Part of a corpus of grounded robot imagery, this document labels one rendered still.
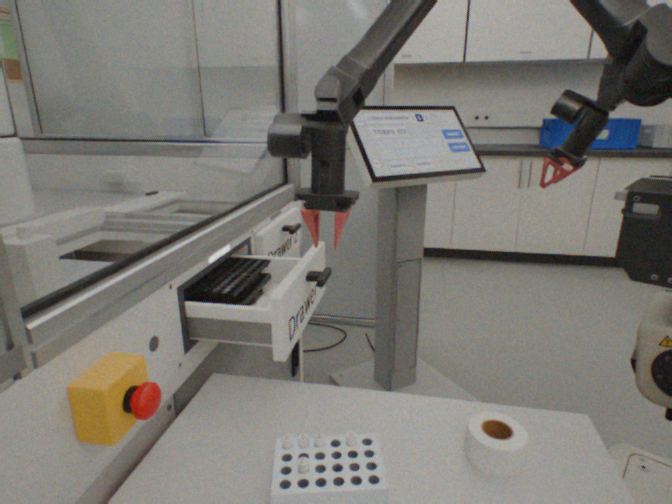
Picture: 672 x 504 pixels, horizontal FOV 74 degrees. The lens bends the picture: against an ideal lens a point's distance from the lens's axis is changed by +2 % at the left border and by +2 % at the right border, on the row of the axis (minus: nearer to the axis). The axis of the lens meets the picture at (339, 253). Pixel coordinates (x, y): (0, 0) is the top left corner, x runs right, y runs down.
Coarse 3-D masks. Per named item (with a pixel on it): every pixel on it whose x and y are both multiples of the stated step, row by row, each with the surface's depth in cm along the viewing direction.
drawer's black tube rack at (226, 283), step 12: (228, 264) 84; (240, 264) 85; (252, 264) 85; (204, 276) 79; (216, 276) 78; (228, 276) 79; (240, 276) 78; (264, 276) 87; (192, 288) 73; (204, 288) 73; (216, 288) 73; (252, 288) 81; (192, 300) 75; (204, 300) 75; (216, 300) 76; (228, 300) 72; (240, 300) 75
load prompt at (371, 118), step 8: (368, 112) 155; (376, 112) 157; (384, 112) 158; (392, 112) 160; (400, 112) 162; (408, 112) 164; (416, 112) 165; (424, 112) 167; (368, 120) 154; (376, 120) 155; (384, 120) 157; (392, 120) 158; (400, 120) 160; (408, 120) 162; (416, 120) 164; (424, 120) 165; (432, 120) 167
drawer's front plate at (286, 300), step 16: (304, 256) 80; (320, 256) 86; (304, 272) 75; (288, 288) 66; (304, 288) 75; (272, 304) 63; (288, 304) 66; (304, 304) 76; (272, 320) 64; (288, 320) 67; (304, 320) 77; (272, 336) 65; (288, 336) 67; (288, 352) 68
